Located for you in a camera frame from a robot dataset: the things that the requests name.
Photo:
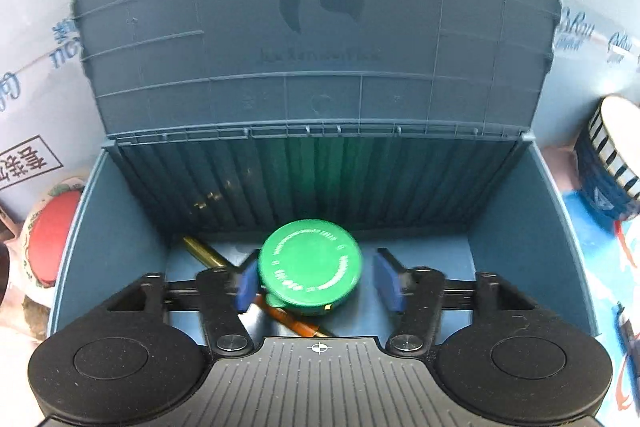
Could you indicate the printed table mat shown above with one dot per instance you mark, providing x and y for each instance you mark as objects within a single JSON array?
[{"x": 590, "y": 257}]

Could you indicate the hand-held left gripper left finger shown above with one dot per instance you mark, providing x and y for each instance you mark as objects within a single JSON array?
[{"x": 246, "y": 287}]

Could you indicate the green round tin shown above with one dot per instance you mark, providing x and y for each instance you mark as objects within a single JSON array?
[{"x": 310, "y": 262}]

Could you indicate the blue plastic storage box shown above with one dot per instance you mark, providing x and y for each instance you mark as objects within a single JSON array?
[{"x": 350, "y": 7}]

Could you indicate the gold pen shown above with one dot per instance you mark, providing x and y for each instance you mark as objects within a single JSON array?
[{"x": 202, "y": 252}]

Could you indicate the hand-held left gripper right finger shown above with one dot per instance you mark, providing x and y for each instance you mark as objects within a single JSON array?
[{"x": 387, "y": 279}]

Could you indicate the red and white round packet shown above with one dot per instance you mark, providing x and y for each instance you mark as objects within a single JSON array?
[{"x": 50, "y": 237}]

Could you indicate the orange pen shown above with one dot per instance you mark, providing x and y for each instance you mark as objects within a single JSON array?
[{"x": 285, "y": 319}]

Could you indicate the striped blue ceramic bowl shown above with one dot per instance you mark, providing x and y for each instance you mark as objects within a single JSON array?
[{"x": 605, "y": 167}]

